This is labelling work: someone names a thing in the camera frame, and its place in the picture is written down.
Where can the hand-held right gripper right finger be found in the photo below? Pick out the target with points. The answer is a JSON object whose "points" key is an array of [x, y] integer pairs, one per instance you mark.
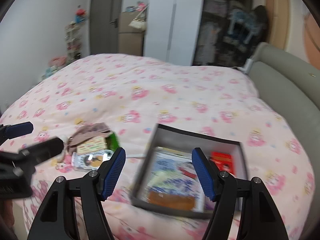
{"points": [[201, 175]]}

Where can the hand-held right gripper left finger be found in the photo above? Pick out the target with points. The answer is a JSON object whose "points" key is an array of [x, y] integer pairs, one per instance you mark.
{"points": [[113, 175]]}

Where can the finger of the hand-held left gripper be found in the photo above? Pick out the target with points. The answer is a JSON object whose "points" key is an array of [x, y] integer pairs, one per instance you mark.
{"points": [[20, 130], [42, 150]]}

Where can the clear packaged item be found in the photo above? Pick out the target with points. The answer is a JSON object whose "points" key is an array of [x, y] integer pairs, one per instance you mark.
{"points": [[85, 161]]}

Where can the green packet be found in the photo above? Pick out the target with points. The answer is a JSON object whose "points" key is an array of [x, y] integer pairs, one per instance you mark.
{"points": [[113, 142]]}

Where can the black storage box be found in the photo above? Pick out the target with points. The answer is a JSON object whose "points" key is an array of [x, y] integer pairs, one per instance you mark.
{"points": [[195, 140]]}

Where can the mauve soft pouch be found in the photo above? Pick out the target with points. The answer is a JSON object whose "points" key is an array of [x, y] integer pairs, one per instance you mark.
{"points": [[92, 131]]}

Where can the red packet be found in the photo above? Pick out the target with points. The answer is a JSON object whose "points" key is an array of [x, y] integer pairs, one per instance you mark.
{"points": [[222, 161]]}

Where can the orange flat packet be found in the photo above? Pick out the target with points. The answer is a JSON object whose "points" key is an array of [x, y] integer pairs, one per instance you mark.
{"points": [[170, 200]]}

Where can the pink toy pile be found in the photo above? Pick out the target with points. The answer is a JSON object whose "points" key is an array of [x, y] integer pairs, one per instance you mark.
{"points": [[57, 61]]}

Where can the pink printed blanket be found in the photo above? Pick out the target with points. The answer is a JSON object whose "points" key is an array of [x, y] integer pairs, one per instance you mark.
{"points": [[150, 92]]}

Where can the white shelf rack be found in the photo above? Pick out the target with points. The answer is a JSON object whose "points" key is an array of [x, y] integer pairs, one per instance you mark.
{"points": [[73, 45]]}

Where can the white power strip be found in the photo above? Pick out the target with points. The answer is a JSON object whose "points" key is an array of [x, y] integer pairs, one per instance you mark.
{"points": [[248, 63]]}

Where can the grey upholstered headboard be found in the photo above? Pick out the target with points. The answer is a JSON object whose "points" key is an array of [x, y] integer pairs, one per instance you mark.
{"points": [[282, 85]]}

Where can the black wardrobe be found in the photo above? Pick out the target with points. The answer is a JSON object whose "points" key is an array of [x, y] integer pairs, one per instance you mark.
{"points": [[220, 47]]}

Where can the red blue toy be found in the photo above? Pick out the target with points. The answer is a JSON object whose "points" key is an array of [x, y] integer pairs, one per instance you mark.
{"points": [[80, 15]]}

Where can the cardboard box by door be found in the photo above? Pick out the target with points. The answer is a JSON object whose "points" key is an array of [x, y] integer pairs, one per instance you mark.
{"points": [[130, 40]]}

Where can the grey door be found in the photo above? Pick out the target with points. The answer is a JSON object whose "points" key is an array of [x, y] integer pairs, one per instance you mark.
{"points": [[102, 17]]}

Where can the white wardrobe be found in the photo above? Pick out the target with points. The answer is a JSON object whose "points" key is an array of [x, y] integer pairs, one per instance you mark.
{"points": [[172, 30]]}

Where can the cream handbag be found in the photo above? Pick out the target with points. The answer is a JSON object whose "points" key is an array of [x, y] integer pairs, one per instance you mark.
{"points": [[137, 24]]}

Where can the colourful small toys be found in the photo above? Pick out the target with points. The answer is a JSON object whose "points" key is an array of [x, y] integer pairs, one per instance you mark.
{"points": [[140, 5]]}

